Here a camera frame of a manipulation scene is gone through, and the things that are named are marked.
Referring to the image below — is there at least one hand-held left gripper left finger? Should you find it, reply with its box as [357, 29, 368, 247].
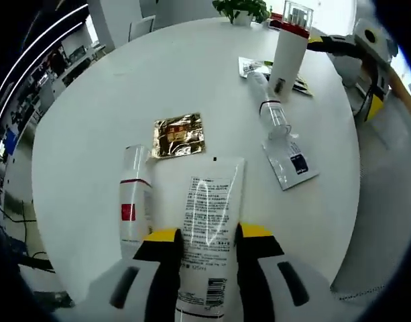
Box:
[74, 227, 185, 322]

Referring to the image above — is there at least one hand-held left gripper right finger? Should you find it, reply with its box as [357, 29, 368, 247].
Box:
[234, 223, 340, 322]

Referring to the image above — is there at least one white skincare bottle red collar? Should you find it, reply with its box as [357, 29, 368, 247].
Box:
[268, 0, 315, 103]

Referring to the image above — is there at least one white skincare bottle red label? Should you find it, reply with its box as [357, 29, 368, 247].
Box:
[119, 144, 155, 260]

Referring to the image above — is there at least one large silver green skincare sachet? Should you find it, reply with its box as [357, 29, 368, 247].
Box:
[237, 56, 315, 98]

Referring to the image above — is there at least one white skincare tube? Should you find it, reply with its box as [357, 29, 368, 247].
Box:
[174, 157, 247, 318]

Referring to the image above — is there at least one clear silver sachet packet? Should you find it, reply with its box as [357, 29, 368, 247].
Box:
[261, 132, 320, 191]

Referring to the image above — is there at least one gold foil skincare sachet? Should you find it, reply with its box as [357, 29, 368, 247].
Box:
[150, 113, 208, 160]

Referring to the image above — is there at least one potted green plant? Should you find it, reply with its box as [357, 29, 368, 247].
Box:
[211, 0, 272, 27]

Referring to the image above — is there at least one blue box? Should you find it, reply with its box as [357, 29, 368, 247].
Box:
[4, 129, 19, 156]

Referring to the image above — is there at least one white office chair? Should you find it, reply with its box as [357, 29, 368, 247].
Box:
[127, 15, 156, 44]

